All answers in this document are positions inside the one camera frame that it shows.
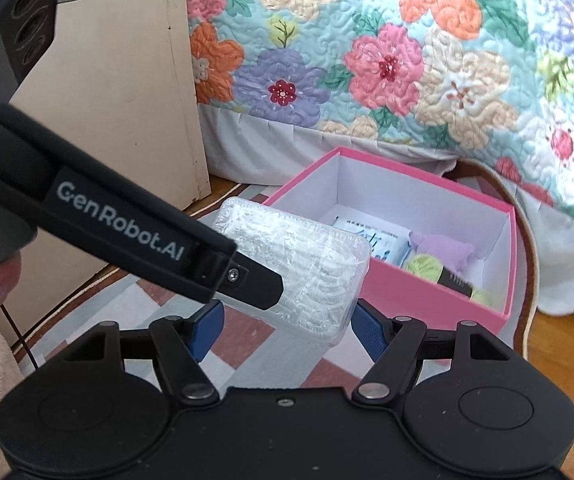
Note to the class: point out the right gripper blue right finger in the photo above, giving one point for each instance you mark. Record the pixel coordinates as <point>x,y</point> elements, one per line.
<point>373,329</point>

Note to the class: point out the floral quilt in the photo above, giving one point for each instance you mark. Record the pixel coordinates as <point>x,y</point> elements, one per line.
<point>492,80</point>

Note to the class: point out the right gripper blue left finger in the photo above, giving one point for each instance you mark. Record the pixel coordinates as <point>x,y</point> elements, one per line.
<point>205,326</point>

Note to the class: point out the beige wooden cabinet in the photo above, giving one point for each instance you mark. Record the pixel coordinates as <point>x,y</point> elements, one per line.
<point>118,83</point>

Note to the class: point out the pink cardboard box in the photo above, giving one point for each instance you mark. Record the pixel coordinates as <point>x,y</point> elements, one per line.
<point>399,198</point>

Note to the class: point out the blue wet wipes pack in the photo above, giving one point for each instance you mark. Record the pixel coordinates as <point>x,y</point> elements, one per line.
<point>388,247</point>

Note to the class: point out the purple plush toy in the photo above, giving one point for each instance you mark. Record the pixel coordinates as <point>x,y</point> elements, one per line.
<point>453,254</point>

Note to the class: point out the green yarn ball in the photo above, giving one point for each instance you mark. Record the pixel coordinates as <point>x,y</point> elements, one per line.
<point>432,270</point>

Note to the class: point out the white bed skirt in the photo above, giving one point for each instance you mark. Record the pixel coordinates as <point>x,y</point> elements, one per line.
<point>524,249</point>

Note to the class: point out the clear floss pick box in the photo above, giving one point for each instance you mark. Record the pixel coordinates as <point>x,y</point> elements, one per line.
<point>322,268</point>

